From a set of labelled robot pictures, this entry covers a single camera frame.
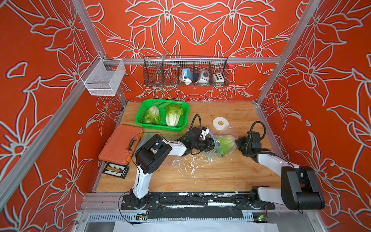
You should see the white button box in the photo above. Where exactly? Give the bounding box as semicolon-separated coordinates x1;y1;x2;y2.
213;72;225;86

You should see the green chinese cabbage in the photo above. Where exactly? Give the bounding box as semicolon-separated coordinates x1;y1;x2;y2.
165;103;184;127
142;106;161;125
214;135;236;157

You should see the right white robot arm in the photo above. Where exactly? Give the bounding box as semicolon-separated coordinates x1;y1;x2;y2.
235;131;325;211

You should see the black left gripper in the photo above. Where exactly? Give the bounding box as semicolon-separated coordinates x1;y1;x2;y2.
191;138;220;153

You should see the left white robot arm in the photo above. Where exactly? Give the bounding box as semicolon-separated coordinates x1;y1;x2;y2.
129;127;218;209

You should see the blue box with white cable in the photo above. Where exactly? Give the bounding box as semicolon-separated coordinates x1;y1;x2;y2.
179;69;193;85

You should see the white tape roll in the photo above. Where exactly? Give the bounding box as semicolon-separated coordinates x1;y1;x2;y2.
212;117;230;131

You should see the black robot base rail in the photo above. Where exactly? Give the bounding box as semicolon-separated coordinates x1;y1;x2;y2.
118;192;275;222

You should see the clear zip-top bag blue seal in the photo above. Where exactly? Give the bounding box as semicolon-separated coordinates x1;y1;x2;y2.
170;153;211;168

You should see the white mesh wall basket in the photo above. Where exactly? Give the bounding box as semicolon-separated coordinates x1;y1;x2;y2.
81;60;126;96

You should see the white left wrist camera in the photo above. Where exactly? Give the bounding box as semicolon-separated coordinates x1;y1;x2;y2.
202;127;210;140

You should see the orange plastic tool case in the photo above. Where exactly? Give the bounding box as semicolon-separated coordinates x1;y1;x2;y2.
98;124;143;166

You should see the green perforated plastic basket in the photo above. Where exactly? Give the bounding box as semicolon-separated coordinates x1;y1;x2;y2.
135;99;189;132

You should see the black wire wall basket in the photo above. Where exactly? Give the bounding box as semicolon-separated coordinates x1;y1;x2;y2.
143;55;230;87

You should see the white round-dial device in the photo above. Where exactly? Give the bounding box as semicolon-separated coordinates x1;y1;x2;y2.
197;69;210;84

